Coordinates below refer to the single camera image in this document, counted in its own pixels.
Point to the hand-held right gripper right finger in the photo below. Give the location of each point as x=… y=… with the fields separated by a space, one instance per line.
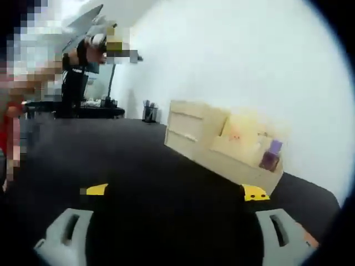
x=294 y=246

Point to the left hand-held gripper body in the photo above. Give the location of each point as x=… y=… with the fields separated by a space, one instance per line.
x=97 y=38

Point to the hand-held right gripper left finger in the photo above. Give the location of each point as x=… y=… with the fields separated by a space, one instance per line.
x=54 y=235

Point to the purple-capped cosmetic bottle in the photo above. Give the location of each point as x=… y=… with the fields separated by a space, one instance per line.
x=270 y=159

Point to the cream drawer organizer box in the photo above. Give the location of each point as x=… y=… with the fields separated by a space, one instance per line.
x=180 y=141

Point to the person's left hand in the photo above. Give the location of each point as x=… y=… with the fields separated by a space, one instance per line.
x=91 y=55

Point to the black computer monitor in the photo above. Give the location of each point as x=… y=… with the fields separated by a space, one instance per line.
x=83 y=25

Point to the black mesh pen holder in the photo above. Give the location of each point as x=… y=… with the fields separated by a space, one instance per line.
x=151 y=113

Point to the black side desk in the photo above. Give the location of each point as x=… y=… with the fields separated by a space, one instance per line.
x=97 y=112

